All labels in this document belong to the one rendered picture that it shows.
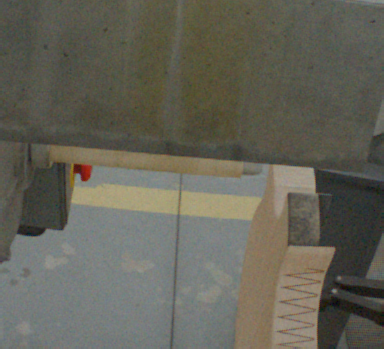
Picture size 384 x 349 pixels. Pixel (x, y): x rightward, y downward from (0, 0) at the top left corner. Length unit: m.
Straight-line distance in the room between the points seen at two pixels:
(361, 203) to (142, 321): 0.77
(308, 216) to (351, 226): 1.05
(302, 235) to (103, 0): 0.30
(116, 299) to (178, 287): 0.18
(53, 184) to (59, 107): 0.54
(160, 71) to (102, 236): 1.89
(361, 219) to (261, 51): 1.25
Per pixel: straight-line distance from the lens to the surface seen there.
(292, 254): 0.70
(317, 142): 0.55
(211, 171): 0.76
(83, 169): 1.13
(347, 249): 1.81
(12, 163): 0.73
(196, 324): 2.19
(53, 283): 2.26
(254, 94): 0.52
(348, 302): 0.91
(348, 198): 1.69
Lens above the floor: 1.75
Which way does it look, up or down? 42 degrees down
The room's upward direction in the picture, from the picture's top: 7 degrees clockwise
